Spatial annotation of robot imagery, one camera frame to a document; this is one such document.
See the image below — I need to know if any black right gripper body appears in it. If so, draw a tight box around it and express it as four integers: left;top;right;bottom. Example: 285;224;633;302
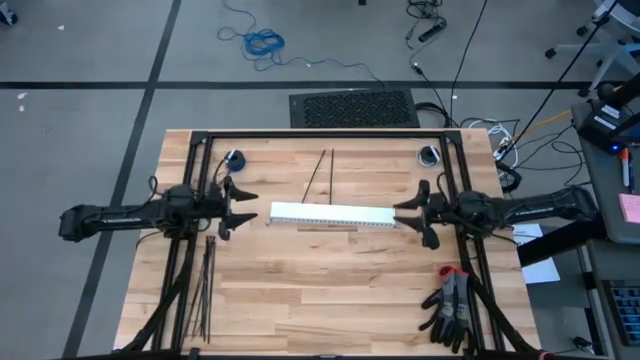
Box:
422;191;465;232

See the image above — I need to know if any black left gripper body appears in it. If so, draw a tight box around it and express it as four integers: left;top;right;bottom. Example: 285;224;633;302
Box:
197;183;236;232

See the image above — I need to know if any long black zip tie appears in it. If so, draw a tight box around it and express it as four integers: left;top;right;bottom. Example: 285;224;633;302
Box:
181;238;209;338
328;147;336;206
300;148;328;205
192;236;211;340
205;235;217;345
200;235;213;342

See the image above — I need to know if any white duct cover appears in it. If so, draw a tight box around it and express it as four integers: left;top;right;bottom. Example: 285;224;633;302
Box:
269;201;397;224

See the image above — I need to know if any blue-rimmed round table grommet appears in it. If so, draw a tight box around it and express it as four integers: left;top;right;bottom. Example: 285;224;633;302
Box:
222;148;248;173

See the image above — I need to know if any grey red-cuffed work glove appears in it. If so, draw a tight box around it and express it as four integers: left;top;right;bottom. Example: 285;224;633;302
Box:
434;265;475;354
418;287;454;347

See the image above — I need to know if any black perforated box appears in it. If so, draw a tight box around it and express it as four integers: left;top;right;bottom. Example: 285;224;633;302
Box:
288;88;421;130

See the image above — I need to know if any white paper sheet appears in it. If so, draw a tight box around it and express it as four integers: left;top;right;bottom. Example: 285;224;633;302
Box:
510;222;562;286

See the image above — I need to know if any dark navy beam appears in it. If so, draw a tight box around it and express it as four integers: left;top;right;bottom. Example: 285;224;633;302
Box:
516;214;609;268

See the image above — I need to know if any grey desk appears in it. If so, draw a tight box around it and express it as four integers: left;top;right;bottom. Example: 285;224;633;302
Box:
578;238;640;360
569;99;640;246

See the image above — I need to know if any black power strip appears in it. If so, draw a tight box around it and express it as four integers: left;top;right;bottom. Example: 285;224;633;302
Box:
417;18;449;44

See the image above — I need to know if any black electronic box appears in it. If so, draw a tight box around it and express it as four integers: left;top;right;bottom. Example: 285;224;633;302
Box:
577;97;634;155

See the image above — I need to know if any orange capped marker pen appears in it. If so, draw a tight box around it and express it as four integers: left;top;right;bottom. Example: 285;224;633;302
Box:
618;148;633;190

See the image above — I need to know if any pink sticky note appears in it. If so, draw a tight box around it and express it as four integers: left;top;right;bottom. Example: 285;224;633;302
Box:
617;192;640;225

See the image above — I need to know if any dark keyboard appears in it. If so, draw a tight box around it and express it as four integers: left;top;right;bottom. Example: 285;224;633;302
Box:
601;278;640;347

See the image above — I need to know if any grey mesh office chair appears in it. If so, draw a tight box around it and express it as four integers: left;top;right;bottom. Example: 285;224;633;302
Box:
543;0;640;100

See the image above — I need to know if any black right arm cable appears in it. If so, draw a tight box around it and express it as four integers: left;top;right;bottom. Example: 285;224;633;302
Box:
435;171;522;247

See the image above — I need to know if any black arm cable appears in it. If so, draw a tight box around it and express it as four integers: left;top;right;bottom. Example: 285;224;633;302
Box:
146;157;236;236
435;171;522;247

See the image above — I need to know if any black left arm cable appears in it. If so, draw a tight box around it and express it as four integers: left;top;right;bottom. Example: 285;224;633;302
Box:
146;157;236;236

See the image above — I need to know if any white cable bundle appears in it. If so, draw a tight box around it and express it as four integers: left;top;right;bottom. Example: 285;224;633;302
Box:
480;118;519;162

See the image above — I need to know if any yellow floor cable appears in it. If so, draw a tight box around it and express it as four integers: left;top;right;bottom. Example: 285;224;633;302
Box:
517;108;575;141

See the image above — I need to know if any blue coiled floor cable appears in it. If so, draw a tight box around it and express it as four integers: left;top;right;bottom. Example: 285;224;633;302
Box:
215;0;387;90

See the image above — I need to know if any thin black hanging cable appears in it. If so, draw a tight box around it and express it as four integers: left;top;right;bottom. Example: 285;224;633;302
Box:
498;0;620;157
448;0;490;129

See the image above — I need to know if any black floor cable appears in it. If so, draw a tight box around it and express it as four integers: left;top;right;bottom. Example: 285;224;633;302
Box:
403;0;451;81

